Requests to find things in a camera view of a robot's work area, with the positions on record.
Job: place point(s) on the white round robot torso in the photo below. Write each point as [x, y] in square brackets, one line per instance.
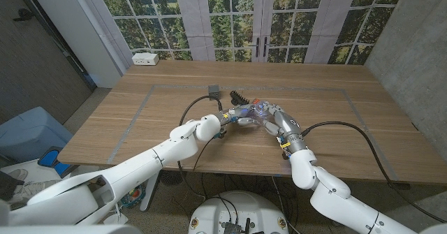
[241, 206]

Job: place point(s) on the white floor platform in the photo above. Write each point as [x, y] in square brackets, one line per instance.
[35, 169]

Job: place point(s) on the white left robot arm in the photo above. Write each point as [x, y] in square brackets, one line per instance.
[139, 167]

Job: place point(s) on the basket of colourful toys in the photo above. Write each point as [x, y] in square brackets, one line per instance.
[134, 195]

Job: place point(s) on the black round vent disc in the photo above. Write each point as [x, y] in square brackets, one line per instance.
[169, 178]

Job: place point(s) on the grey white sneaker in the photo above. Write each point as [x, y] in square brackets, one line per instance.
[35, 188]
[19, 174]

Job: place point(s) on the clear glass hinged jar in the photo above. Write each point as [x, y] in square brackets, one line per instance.
[262, 117]

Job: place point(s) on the black hair claw clip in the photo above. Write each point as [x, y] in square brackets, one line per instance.
[238, 98]

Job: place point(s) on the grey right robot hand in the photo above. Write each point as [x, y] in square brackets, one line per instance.
[286, 124]

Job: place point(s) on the printed window forest backdrop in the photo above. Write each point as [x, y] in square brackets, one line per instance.
[195, 17]

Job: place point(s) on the white toy airplane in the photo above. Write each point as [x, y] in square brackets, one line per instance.
[117, 216]

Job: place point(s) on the white robot shoulder bar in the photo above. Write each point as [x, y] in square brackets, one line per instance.
[70, 230]

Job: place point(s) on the dark grey cube block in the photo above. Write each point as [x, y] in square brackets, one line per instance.
[213, 91]

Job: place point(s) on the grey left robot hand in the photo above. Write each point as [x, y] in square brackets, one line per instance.
[242, 113]

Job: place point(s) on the white table leg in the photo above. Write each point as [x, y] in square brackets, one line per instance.
[150, 192]

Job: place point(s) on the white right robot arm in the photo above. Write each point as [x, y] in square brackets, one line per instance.
[304, 171]

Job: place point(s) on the white power strip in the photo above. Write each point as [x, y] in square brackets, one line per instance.
[145, 58]

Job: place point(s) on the blue grey plastic bin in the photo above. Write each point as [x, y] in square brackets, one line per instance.
[31, 132]

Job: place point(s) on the person dark trouser leg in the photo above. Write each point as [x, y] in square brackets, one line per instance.
[8, 186]

